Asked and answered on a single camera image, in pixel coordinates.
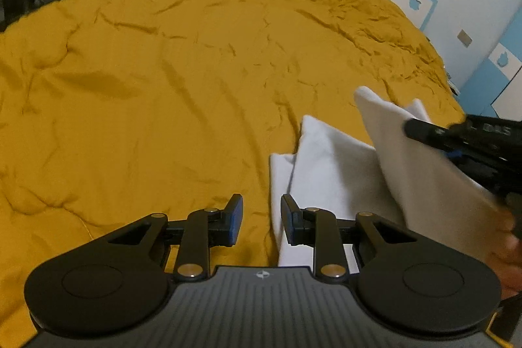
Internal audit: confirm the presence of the person's right hand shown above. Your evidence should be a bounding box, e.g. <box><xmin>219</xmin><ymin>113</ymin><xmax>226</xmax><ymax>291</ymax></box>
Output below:
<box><xmin>487</xmin><ymin>205</ymin><xmax>522</xmax><ymax>300</ymax></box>

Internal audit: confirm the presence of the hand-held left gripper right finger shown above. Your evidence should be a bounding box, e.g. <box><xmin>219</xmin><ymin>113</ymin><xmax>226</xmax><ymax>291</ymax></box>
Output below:
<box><xmin>281</xmin><ymin>193</ymin><xmax>425</xmax><ymax>283</ymax></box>

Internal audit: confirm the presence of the white panel with dark edge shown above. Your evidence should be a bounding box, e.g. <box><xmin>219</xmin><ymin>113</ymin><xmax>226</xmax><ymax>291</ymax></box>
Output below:
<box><xmin>491</xmin><ymin>64</ymin><xmax>522</xmax><ymax>119</ymax></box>

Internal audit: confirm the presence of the white printed sweatshirt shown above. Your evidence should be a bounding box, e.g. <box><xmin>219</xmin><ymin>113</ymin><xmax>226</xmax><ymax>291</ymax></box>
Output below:
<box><xmin>269</xmin><ymin>86</ymin><xmax>506</xmax><ymax>269</ymax></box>

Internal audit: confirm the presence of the blue wardrobe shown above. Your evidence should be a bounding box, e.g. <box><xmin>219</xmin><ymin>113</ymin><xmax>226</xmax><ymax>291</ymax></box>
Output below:
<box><xmin>459</xmin><ymin>42</ymin><xmax>522</xmax><ymax>120</ymax></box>

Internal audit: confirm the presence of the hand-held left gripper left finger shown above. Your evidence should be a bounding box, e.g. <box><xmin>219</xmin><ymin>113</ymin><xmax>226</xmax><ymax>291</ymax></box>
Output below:
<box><xmin>96</xmin><ymin>193</ymin><xmax>245</xmax><ymax>283</ymax></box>

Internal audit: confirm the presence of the yellow quilted blanket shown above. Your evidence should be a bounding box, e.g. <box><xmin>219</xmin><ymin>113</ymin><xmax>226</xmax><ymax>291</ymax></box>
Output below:
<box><xmin>0</xmin><ymin>0</ymin><xmax>468</xmax><ymax>348</ymax></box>

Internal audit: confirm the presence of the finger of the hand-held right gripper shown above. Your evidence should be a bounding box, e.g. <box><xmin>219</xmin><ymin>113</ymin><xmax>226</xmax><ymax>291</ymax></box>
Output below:
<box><xmin>403</xmin><ymin>116</ymin><xmax>464</xmax><ymax>153</ymax></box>

